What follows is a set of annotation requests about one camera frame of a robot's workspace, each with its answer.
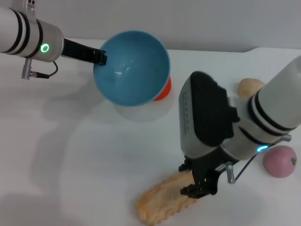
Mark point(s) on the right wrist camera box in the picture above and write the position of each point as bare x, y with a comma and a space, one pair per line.
207, 108

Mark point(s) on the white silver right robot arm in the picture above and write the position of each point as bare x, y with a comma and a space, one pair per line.
272, 106

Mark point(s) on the red toy pear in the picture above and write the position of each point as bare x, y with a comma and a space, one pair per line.
164, 93

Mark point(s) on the round tan bun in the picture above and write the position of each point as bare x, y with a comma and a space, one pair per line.
248, 87

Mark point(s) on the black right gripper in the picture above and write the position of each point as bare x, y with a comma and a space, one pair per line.
207, 169

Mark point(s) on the blue bowl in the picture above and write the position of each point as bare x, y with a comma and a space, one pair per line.
131, 73

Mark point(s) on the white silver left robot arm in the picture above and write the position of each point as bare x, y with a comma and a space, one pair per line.
23, 33

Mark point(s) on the long toasted bread loaf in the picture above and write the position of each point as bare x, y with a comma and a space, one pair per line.
162, 200

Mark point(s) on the pink toy apple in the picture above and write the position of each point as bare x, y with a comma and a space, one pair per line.
278, 164

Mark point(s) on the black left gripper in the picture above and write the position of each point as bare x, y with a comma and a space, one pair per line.
77, 51

